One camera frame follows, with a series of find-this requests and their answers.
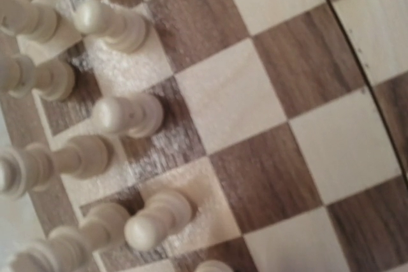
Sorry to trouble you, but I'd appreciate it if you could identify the white chess pawn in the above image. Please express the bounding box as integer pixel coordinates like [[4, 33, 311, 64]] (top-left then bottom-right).
[[73, 0, 149, 54], [124, 189, 193, 251], [91, 93, 164, 138]]

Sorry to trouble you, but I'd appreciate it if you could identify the wooden chess board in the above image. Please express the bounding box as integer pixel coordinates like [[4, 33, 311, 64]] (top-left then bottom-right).
[[1, 0, 407, 271]]

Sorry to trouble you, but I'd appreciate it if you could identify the white chess rook corner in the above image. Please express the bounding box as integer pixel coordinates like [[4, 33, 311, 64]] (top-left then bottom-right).
[[194, 260, 234, 272]]

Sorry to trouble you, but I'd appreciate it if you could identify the white chess piece tall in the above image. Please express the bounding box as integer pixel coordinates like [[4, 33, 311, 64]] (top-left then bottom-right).
[[1, 54, 75, 101]]

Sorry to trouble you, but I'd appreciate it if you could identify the white chess knight piece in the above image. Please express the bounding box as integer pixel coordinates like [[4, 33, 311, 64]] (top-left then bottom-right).
[[1, 0, 59, 43]]

